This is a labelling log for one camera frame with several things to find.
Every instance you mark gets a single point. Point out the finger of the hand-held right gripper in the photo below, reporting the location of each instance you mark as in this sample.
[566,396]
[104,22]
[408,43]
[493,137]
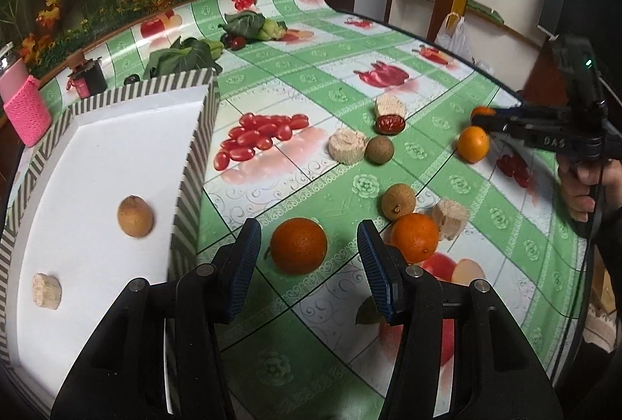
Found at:
[539,137]
[515,115]

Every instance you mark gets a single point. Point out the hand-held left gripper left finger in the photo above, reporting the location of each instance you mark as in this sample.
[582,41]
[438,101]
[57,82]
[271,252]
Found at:
[243,269]

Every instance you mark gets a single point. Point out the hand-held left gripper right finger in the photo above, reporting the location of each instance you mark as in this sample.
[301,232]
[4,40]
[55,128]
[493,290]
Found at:
[376,274]

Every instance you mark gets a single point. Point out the small orange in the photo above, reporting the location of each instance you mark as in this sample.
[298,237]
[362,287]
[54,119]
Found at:
[480,111]

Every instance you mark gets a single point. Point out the brown kiwi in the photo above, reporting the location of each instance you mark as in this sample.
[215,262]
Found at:
[379,149]
[398,201]

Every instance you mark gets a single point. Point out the beige cake piece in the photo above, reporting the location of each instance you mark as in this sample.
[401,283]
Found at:
[390,105]
[47,291]
[449,218]
[347,147]

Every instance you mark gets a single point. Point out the brown longan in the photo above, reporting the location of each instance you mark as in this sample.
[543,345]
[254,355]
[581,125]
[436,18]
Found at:
[135,216]

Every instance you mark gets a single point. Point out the red date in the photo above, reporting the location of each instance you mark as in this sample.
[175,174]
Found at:
[390,124]

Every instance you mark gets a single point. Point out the striped cardboard box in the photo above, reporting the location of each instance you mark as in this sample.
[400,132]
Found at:
[121,133]

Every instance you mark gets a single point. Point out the person's right hand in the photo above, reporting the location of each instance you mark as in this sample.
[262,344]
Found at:
[580,191]

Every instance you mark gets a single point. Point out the white plastic bag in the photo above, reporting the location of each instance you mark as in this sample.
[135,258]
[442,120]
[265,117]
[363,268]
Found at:
[454,36]

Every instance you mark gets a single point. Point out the green item on shelf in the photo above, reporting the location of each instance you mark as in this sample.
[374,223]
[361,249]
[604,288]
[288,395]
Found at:
[483,9]

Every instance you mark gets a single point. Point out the green fruit-print tablecloth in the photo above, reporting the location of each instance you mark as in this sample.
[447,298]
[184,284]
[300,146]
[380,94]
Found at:
[311,75]

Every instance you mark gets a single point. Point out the dark plum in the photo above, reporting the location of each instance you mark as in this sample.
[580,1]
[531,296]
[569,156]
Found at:
[131,79]
[227,38]

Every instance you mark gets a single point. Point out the bok choy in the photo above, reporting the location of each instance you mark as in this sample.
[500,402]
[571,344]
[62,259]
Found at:
[182,55]

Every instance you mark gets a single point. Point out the corn cob with leaves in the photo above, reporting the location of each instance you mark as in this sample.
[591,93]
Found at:
[250,25]

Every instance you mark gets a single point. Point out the black jar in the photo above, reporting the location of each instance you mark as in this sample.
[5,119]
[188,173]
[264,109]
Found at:
[87,77]

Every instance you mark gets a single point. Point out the pink bottle with knit sleeve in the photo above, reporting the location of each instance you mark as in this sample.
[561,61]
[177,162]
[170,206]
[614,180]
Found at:
[22,104]

